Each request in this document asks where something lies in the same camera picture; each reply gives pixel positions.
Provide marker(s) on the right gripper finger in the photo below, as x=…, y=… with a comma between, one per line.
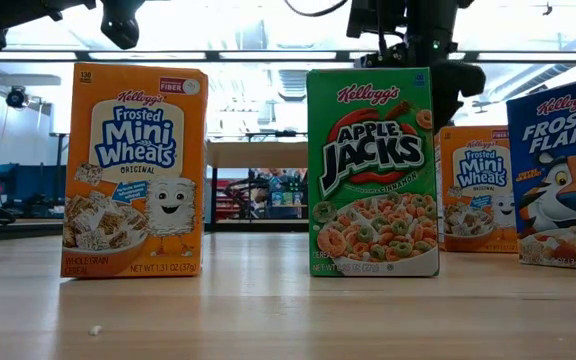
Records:
x=448, y=115

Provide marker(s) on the orange Frosted Mini Wheats box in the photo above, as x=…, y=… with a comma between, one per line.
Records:
x=473, y=170
x=133, y=150

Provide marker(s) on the blue Frosted Flakes box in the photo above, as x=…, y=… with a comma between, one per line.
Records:
x=563, y=150

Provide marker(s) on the green Apple Jacks box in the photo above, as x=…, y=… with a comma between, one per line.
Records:
x=373, y=225

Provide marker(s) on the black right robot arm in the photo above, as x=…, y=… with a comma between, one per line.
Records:
x=430, y=20

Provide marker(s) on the LED light bar beam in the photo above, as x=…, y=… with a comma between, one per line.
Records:
x=518, y=56

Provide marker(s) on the small black hanging fixture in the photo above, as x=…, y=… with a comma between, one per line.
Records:
x=548, y=8

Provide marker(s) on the grey air vent grille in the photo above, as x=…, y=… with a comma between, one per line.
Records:
x=293, y=85

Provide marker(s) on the blue partition panel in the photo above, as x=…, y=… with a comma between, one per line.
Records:
x=33, y=177

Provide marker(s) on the red storage rack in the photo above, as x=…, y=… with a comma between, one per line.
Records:
x=222, y=200

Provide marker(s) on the small white crumb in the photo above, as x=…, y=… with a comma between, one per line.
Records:
x=95, y=330

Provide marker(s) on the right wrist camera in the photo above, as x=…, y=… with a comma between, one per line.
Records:
x=380, y=57

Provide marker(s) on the white air duct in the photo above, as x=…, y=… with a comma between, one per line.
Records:
x=13, y=80

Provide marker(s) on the black dome camera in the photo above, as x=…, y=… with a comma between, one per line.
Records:
x=16, y=97

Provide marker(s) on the wooden shelf with black frame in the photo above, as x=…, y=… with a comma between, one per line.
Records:
x=258, y=155

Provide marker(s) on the black table edge rail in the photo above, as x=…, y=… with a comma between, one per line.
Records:
x=13, y=232

